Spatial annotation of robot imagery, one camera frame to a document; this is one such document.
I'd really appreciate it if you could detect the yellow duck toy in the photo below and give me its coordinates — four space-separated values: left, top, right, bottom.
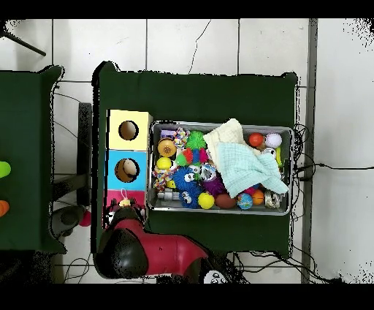
118 188 132 208

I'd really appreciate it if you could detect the wooden box with three holes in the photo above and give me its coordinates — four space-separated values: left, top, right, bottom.
104 109 153 229

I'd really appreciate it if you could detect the clear mesh bin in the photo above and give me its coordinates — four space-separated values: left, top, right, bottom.
147 120 294 216

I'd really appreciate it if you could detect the green spiky ball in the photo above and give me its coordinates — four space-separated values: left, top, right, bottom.
185 130 207 151

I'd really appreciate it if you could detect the toy hamburger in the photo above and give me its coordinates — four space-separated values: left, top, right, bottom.
157 137 178 158

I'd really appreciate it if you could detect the blue spiky monster toy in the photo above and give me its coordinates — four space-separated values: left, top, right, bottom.
171 165 199 191

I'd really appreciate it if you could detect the cream waffle cloth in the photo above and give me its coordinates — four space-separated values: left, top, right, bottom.
203 118 262 165

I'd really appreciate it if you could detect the yellow smiley ball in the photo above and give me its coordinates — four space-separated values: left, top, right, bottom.
197 192 215 211

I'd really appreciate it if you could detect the mint green cloth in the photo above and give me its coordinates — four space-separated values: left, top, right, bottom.
216 142 289 199

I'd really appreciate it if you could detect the dark green table cloth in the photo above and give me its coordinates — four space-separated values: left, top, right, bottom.
91 61 299 258
0 65 66 253

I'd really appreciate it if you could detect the orange ball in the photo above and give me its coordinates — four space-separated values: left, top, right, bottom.
248 132 264 148

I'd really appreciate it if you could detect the globe print ball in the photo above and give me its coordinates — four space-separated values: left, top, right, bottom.
236 192 254 211

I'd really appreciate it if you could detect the white baseball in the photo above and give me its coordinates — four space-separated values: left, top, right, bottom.
264 132 283 149

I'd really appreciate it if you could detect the black tripod leg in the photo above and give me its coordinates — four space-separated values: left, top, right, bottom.
0 27 47 57

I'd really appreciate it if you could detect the black power cable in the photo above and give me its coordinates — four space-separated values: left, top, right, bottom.
294 162 374 182

